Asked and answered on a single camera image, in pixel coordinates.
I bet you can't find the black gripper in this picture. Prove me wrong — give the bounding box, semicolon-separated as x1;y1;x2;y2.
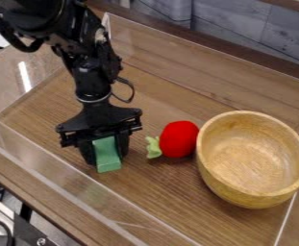
55;100;143;165

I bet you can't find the green foam block stick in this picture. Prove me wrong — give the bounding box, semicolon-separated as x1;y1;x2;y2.
92;136;122;173

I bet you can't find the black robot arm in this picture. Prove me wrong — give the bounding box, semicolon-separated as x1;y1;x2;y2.
0;0;143;165

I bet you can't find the light wooden bowl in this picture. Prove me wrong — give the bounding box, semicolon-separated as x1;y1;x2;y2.
197;111;299;209

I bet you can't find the red plush strawberry toy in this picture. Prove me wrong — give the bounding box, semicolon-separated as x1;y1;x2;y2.
146;121;199;159

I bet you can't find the black device bottom left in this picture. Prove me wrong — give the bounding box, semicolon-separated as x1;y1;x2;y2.
0;217;60;246

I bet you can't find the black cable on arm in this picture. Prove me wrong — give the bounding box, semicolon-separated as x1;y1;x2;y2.
111;76;137;104

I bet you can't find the clear acrylic tray enclosure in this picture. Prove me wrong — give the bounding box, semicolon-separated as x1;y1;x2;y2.
0;17;299;246

